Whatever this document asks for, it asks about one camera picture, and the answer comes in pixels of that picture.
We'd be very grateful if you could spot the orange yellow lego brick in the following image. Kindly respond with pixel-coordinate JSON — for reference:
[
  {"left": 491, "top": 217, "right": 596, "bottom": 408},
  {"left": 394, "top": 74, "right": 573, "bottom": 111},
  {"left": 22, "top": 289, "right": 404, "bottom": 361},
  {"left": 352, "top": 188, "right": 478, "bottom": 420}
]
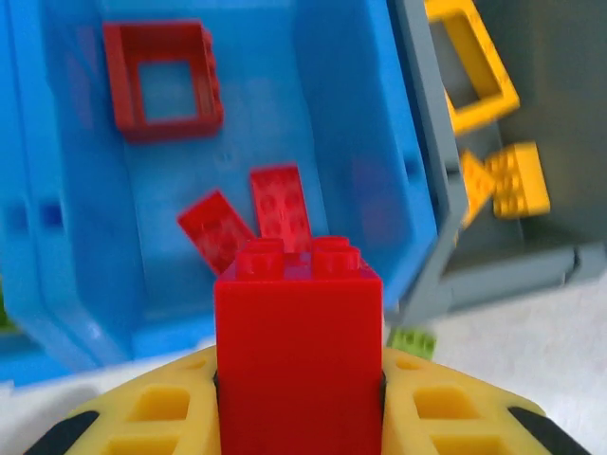
[{"left": 457, "top": 149, "right": 499, "bottom": 228}]

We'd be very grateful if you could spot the blue plastic bin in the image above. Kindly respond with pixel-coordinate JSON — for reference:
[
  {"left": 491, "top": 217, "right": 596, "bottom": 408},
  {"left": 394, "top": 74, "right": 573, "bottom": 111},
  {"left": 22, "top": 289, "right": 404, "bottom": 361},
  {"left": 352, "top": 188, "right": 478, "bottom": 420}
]
[
  {"left": 9, "top": 0, "right": 440, "bottom": 380},
  {"left": 0, "top": 0, "right": 44, "bottom": 388}
]

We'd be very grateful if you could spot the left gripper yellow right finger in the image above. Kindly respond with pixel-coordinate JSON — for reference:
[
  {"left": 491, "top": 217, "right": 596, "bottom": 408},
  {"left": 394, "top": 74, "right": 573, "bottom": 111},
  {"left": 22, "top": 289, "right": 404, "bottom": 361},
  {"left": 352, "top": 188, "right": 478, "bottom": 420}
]
[{"left": 378, "top": 348, "right": 592, "bottom": 455}]

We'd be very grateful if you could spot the red lego window frame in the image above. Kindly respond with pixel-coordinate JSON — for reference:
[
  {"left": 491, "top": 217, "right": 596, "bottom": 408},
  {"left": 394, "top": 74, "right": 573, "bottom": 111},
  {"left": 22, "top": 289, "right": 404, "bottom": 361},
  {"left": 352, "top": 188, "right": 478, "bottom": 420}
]
[{"left": 101, "top": 18, "right": 227, "bottom": 143}]

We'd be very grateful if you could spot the yellow lego window frame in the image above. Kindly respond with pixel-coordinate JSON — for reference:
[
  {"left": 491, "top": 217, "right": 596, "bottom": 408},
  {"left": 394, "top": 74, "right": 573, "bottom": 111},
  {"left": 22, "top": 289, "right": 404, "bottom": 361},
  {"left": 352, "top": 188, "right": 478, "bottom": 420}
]
[{"left": 424, "top": 0, "right": 521, "bottom": 134}]

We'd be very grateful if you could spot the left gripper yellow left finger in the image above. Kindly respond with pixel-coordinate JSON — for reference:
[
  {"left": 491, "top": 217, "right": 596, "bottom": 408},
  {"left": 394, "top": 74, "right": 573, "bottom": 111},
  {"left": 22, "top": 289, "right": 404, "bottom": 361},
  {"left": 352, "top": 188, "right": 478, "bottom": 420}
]
[{"left": 28, "top": 345, "right": 222, "bottom": 455}]

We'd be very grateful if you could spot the red lego plate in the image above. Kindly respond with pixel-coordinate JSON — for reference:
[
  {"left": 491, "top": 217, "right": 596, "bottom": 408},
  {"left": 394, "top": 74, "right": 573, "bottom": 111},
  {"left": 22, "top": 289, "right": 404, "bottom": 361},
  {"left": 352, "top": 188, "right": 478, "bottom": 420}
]
[
  {"left": 175, "top": 188, "right": 257, "bottom": 276},
  {"left": 248, "top": 163, "right": 314, "bottom": 252}
]

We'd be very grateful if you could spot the small green lego brick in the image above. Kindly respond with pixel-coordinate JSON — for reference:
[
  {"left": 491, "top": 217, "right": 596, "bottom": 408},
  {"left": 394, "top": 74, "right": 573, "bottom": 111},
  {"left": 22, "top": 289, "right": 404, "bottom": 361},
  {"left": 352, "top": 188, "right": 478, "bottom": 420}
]
[{"left": 0, "top": 279, "right": 20, "bottom": 336}]

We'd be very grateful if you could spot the grey plastic bin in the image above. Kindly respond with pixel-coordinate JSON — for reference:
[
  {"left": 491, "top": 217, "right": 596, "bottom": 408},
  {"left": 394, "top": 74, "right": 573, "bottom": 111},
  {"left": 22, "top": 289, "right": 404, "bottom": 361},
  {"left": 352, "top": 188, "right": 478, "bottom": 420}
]
[{"left": 388, "top": 0, "right": 607, "bottom": 328}]

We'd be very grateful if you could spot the red tall square lego brick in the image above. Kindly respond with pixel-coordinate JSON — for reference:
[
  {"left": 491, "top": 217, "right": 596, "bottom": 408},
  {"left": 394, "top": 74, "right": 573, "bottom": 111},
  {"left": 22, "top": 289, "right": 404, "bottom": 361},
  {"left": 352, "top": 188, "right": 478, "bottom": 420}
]
[{"left": 212, "top": 235, "right": 384, "bottom": 455}]

